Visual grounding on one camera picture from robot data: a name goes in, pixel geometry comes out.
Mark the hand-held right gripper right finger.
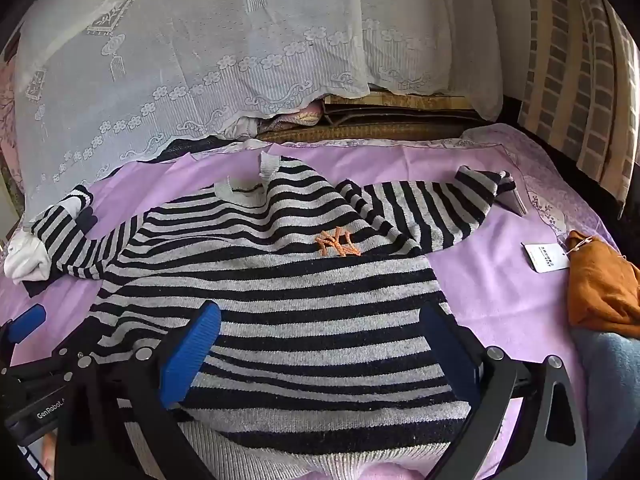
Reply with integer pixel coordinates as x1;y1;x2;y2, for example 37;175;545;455
419;302;588;480

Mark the dark striped cloth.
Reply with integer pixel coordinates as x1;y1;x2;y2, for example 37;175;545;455
165;136;238;160

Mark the purple bed sheet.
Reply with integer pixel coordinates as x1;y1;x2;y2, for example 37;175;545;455
0;125;621;480

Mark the beige checked curtain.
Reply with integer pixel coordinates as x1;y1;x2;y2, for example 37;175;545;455
517;0;640;206

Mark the white paper tag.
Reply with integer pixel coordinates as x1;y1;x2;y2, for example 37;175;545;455
521;242;568;273

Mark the pale folded cloth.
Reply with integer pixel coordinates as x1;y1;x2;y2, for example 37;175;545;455
222;116;262;141

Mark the orange-brown garment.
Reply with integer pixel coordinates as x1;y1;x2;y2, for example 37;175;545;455
565;230;640;341

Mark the blue denim cloth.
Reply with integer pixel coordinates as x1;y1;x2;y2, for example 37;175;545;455
570;327;640;480

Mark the black grey striped sweater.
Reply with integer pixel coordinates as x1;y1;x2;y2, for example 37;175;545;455
30;152;526;480

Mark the pink patterned blanket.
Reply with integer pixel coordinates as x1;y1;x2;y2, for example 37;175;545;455
270;102;323;128

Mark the white lace cloth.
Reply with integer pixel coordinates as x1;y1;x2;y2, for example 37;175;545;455
12;0;503;201

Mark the white garment with striped cuff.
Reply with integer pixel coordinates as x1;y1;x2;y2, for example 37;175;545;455
2;185;96;283

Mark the pink floral cloth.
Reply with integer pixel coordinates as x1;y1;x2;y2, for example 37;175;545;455
0;45;26;186

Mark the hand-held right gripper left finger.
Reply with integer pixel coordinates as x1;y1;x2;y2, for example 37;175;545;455
52;301;222;480

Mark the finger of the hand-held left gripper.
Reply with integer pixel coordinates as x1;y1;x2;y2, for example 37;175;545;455
0;304;48;361

